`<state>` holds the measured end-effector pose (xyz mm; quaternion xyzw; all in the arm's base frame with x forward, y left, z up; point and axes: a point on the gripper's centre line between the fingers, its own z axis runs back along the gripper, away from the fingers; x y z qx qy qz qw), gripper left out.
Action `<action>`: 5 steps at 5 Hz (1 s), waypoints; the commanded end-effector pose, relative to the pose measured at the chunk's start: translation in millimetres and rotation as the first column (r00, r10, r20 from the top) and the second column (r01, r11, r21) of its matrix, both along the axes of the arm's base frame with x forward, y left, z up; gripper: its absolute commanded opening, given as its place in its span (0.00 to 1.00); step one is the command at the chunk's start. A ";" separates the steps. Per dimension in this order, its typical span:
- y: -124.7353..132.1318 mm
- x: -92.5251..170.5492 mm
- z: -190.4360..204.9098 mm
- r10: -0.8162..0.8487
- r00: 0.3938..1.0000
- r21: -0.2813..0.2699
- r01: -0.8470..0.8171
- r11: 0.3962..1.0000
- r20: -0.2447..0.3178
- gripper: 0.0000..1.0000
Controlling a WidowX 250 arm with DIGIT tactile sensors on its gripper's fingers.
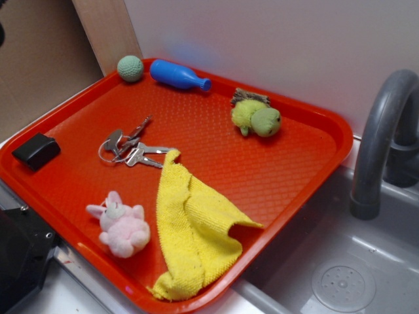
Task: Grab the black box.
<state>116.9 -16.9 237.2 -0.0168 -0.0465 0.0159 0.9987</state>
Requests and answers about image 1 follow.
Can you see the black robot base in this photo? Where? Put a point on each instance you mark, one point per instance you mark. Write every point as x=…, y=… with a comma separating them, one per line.
x=27, y=246

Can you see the small black box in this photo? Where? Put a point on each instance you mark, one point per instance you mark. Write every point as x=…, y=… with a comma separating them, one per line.
x=37, y=151

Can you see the red plastic tray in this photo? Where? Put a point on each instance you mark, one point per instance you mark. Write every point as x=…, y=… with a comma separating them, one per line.
x=268, y=179

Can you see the green plush turtle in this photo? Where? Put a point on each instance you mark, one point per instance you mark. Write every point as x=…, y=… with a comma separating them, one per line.
x=252, y=113

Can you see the yellow microfiber cloth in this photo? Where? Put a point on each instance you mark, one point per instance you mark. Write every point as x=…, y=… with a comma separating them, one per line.
x=193, y=222

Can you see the silver key bunch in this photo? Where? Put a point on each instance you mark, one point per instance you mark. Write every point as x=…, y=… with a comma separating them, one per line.
x=121, y=148

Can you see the blue plastic bowling pin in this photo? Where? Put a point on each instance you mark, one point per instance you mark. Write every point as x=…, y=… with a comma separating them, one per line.
x=178, y=76

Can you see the pink plush bunny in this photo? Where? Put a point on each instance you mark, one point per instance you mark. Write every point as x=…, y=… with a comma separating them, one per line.
x=123, y=228

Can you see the green knitted ball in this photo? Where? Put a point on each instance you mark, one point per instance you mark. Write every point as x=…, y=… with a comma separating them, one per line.
x=130, y=68

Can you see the grey toy sink basin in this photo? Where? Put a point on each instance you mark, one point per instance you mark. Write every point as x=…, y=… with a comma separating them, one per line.
x=326, y=261

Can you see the wooden board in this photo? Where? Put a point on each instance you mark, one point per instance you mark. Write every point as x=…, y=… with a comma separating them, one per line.
x=109, y=30

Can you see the grey toy faucet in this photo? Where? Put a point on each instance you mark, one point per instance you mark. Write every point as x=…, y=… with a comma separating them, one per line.
x=388, y=151

